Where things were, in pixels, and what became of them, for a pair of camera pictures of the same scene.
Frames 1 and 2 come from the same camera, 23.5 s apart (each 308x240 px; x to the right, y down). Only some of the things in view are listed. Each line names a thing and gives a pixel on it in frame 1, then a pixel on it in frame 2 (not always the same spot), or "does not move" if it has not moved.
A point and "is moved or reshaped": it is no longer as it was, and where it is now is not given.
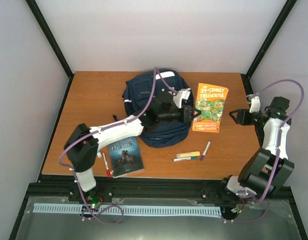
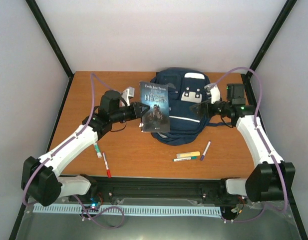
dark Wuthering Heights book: (125, 156) is moved or reshaped
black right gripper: (242, 115) → (206, 104)
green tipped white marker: (184, 158) does not move
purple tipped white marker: (205, 151) does not move
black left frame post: (54, 42) does not move
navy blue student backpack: (140, 89) → (186, 87)
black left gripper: (187, 117) → (137, 113)
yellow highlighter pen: (187, 154) does not move
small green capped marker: (99, 154) does not move
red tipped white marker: (108, 171) does not move
